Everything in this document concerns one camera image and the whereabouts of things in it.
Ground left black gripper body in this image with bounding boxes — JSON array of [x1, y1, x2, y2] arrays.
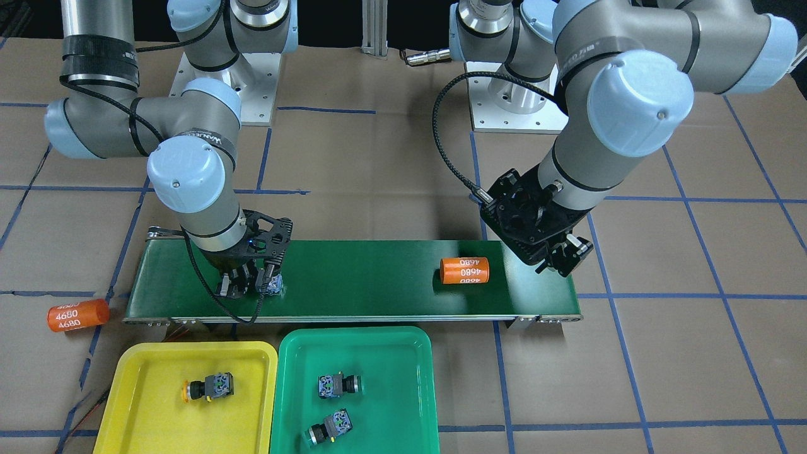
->
[[480, 169, 583, 265]]

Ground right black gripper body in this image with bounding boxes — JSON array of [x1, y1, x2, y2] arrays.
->
[[199, 239, 260, 297]]

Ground yellow push button switch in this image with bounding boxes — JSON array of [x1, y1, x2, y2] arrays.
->
[[181, 373, 235, 403]]

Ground green push button switch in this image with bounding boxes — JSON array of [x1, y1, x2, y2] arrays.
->
[[303, 408, 354, 446]]

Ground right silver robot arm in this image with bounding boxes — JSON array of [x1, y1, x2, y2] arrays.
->
[[44, 1, 299, 298]]

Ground green conveyor belt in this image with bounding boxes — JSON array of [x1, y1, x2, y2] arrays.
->
[[123, 236, 582, 325]]

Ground yellow plastic tray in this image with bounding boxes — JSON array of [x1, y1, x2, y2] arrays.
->
[[93, 341, 279, 453]]

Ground green plastic tray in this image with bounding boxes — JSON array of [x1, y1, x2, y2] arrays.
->
[[270, 327, 440, 453]]

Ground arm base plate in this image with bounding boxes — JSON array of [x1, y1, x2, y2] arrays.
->
[[468, 78, 567, 134], [168, 52, 282, 127]]

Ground aluminium frame post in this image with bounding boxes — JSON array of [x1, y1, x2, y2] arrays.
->
[[360, 0, 388, 60]]

